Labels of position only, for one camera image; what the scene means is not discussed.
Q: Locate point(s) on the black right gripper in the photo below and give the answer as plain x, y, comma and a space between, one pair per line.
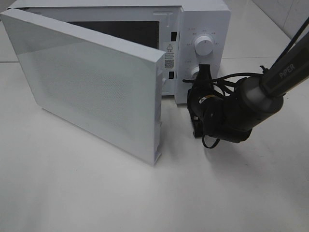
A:
204, 103

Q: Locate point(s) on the white timer knob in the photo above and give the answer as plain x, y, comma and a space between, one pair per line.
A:
193, 73

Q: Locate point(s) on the white microwave door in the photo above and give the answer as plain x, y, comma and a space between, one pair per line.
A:
105, 85

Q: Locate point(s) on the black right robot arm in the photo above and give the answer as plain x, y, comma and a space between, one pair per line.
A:
229, 107

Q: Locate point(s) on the upper white power knob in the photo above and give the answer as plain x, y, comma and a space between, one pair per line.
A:
204, 45

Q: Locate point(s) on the white warning label sticker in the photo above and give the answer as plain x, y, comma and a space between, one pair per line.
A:
170, 55

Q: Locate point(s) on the white microwave oven body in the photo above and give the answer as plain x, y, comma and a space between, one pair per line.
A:
151, 23

